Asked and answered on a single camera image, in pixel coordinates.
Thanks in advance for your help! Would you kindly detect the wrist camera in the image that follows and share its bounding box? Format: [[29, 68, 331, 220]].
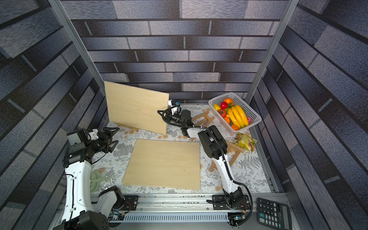
[[67, 128, 98, 146], [168, 99, 182, 115]]

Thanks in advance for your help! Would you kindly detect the wooden easel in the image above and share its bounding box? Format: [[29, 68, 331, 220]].
[[209, 141, 246, 166], [192, 111, 215, 127], [117, 123, 139, 132]]

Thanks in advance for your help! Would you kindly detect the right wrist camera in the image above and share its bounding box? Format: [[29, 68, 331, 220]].
[[168, 99, 182, 115]]

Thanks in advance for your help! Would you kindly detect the yellow banana bunch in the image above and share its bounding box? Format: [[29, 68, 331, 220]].
[[227, 105, 251, 129]]

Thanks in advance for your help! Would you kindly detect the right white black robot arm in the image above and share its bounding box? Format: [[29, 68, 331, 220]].
[[157, 105, 253, 209]]

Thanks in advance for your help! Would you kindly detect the red apple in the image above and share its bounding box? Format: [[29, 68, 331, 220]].
[[220, 102, 228, 110]]

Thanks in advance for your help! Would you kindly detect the aluminium rail base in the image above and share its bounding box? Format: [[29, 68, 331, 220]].
[[107, 193, 293, 230]]

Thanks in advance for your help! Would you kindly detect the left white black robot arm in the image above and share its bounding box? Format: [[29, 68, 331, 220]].
[[55, 127, 125, 230]]

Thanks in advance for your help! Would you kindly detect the plywood board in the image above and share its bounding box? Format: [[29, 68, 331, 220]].
[[122, 140, 200, 190], [104, 81, 169, 134]]

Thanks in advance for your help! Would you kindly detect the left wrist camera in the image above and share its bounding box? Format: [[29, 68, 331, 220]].
[[67, 128, 98, 146]]

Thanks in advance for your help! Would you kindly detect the white plastic basket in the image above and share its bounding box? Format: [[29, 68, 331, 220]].
[[208, 92, 262, 134]]

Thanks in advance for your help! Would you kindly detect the floral table mat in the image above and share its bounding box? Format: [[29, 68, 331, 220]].
[[89, 103, 272, 195]]

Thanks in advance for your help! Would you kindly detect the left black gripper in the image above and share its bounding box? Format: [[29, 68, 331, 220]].
[[86, 126, 120, 154]]

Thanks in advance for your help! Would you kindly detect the black calculator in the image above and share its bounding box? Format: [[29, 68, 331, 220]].
[[256, 197, 292, 230]]

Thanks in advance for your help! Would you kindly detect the green items plastic bag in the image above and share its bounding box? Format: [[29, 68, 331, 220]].
[[90, 168, 113, 194]]

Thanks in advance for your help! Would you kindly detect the orange fruit top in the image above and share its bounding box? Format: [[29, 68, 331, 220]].
[[224, 98, 234, 106]]

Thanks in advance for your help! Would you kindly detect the yellow lemon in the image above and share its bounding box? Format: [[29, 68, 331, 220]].
[[213, 104, 221, 111]]

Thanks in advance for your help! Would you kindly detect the green snack bag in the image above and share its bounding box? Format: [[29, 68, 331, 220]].
[[234, 133, 258, 152]]

